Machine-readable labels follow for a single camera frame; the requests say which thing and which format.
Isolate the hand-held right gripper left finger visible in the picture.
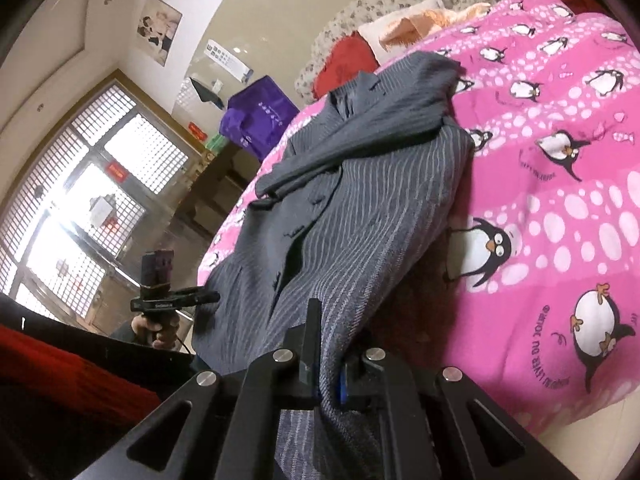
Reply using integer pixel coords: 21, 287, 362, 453
75, 299, 323, 480

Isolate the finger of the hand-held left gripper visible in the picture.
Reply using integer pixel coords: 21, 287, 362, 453
172, 286, 221, 307

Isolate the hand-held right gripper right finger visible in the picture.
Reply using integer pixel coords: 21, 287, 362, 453
339, 345, 586, 480

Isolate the grey striped suit jacket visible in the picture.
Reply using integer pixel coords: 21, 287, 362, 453
192, 52, 476, 480

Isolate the person's left forearm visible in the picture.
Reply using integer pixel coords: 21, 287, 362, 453
109, 317, 138, 346

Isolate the person's left hand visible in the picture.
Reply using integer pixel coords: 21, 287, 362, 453
131, 310, 177, 352

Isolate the lattice window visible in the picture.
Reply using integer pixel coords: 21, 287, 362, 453
0, 82, 190, 333

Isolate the person's dark red clothing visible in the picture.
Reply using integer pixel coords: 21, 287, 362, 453
0, 292, 201, 480

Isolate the purple tote bag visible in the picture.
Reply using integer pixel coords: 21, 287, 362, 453
219, 76, 302, 162

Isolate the dark hanging cloth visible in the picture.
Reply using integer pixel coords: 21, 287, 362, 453
190, 77, 226, 109

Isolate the pink penguin print blanket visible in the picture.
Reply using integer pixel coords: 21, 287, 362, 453
197, 0, 640, 436

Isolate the red pillow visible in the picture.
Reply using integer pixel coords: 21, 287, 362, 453
312, 35, 379, 100

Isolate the white pillow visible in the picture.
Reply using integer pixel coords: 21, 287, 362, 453
357, 0, 446, 64

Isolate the peach fringed scarf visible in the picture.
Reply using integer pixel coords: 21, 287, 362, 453
385, 2, 493, 47

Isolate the white wall chart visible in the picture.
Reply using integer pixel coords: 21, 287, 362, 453
204, 38, 252, 84

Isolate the wall poster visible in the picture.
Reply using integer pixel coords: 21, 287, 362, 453
136, 0, 184, 67

